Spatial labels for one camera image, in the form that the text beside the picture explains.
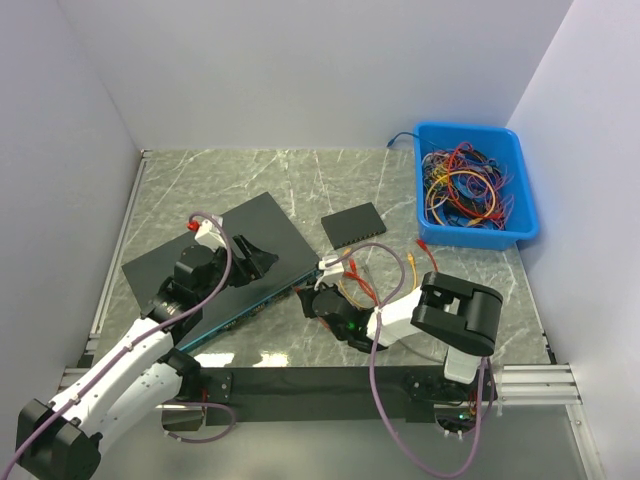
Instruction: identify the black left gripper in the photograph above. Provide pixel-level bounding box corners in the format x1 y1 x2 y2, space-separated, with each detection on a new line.
197 233 279 305

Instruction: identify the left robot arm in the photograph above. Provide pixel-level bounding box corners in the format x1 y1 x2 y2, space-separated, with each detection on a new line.
12 234 278 479

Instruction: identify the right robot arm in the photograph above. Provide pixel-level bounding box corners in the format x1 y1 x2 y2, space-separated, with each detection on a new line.
296 271 503 399

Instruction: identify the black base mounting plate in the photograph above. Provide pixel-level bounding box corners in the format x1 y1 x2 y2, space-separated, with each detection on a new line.
177 365 477 423

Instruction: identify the blue plastic bin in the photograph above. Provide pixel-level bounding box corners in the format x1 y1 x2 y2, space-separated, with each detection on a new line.
411 122 539 250

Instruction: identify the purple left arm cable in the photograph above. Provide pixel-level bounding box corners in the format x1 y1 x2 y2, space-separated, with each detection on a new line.
0 212 237 480

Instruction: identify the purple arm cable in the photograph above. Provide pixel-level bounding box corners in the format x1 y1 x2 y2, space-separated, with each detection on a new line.
319 242 494 477
0 212 237 480

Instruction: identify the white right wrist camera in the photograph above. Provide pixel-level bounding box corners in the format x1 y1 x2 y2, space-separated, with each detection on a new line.
317 255 345 283

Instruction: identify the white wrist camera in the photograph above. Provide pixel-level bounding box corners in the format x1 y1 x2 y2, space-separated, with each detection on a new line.
317 255 345 283
187 219 225 251

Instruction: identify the large black network switch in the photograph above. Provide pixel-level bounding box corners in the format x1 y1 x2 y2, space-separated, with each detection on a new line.
123 192 319 351

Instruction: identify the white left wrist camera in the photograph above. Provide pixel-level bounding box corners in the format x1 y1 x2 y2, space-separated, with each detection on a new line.
187 219 225 251

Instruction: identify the orange ethernet patch cable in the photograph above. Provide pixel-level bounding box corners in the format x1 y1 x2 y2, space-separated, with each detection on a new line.
338 253 420 312

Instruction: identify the small black network switch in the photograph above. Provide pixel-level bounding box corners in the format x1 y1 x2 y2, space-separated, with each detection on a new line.
321 202 387 249

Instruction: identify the tangled coloured wires bundle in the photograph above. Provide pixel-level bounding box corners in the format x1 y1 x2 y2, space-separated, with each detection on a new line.
421 141 516 231

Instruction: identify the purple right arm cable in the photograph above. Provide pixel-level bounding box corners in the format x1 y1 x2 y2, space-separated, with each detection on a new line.
319 242 494 477

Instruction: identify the aluminium frame rail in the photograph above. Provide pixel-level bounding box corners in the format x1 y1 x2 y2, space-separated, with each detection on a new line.
54 367 584 409

